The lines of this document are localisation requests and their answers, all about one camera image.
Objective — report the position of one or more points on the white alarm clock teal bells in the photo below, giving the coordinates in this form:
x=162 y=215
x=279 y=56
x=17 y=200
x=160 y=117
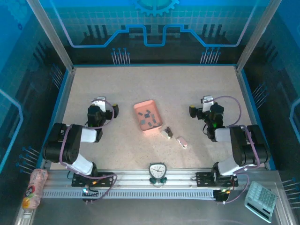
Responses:
x=157 y=170

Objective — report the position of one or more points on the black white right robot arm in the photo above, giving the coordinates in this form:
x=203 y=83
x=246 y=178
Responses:
x=243 y=150

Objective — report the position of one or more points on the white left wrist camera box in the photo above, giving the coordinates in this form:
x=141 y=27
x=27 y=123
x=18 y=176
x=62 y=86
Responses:
x=99 y=103

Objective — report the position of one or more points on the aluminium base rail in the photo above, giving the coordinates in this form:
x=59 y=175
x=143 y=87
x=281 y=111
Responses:
x=140 y=175

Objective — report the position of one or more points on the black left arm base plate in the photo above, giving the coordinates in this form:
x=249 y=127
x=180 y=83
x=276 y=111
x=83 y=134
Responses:
x=106 y=175

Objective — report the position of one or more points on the pink and white stapler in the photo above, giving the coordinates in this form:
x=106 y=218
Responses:
x=182 y=142

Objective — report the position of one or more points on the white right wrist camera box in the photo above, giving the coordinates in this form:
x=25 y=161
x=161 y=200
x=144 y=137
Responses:
x=207 y=103

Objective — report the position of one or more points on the pink plastic tray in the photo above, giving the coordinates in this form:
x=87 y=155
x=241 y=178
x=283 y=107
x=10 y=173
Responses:
x=150 y=130

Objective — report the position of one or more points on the pink plastic bottle yellow cap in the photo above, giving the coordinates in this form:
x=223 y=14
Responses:
x=35 y=187

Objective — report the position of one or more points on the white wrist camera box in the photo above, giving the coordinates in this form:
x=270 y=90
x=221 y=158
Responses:
x=207 y=103
x=99 y=103

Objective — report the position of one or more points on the brown and white stapler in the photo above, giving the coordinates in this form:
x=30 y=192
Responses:
x=169 y=132

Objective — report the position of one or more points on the teal desk calculator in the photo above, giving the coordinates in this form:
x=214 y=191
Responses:
x=260 y=199

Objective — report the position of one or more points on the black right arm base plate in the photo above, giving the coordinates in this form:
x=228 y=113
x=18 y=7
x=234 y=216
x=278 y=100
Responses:
x=202 y=179

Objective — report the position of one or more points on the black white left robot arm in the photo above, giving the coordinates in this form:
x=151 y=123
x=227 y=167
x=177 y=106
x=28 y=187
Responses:
x=70 y=150

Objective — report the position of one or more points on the aluminium table side bar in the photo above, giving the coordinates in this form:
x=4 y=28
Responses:
x=250 y=112
x=61 y=112

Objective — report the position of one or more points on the aluminium frame post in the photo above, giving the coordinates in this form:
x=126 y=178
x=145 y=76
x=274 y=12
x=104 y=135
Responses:
x=51 y=35
x=257 y=35

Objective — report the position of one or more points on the black controller box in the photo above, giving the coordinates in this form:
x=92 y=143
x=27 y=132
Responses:
x=221 y=195
x=90 y=193

